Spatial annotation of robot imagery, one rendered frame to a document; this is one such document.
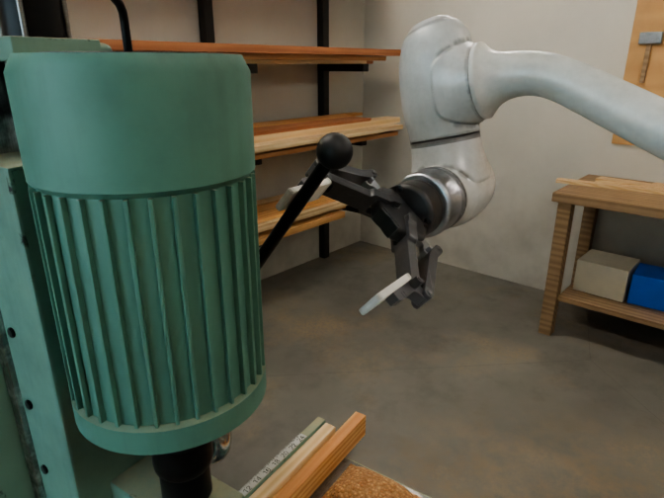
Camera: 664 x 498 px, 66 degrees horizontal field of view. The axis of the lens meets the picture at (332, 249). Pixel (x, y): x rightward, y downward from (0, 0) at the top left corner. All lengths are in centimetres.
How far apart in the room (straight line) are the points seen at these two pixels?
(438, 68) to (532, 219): 311
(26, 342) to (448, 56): 59
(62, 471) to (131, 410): 21
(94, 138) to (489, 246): 370
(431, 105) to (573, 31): 292
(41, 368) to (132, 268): 21
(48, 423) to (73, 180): 30
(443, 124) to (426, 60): 9
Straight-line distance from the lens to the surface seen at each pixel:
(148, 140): 36
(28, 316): 55
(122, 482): 65
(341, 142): 48
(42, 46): 52
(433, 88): 73
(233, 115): 39
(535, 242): 382
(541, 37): 369
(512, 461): 233
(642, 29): 351
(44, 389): 58
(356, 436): 90
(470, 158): 75
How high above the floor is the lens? 150
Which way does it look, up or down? 20 degrees down
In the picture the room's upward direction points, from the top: straight up
